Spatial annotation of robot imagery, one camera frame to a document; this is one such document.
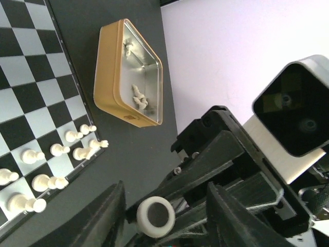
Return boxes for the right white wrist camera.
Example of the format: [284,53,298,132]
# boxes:
[243,55,328,184]

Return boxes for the white chess pawn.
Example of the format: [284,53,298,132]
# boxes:
[125,43,134,57]
[79,124,97,135]

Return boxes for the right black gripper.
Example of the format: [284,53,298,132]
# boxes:
[125,105,313,239]

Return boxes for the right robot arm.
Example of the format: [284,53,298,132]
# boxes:
[126,105,328,246]

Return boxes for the white chess piece lying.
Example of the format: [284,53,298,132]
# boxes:
[132,84,149,110]

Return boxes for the gold tin box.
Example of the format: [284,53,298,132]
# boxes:
[93,19,163,128]

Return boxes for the black and silver chessboard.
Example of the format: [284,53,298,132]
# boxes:
[1,1,99,232]

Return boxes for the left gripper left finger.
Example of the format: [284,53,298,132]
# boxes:
[33,181,126,247]

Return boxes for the white chess pawn lying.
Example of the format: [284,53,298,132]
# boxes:
[125,43,134,57]

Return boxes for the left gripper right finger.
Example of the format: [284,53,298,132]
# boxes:
[207,182,293,247]

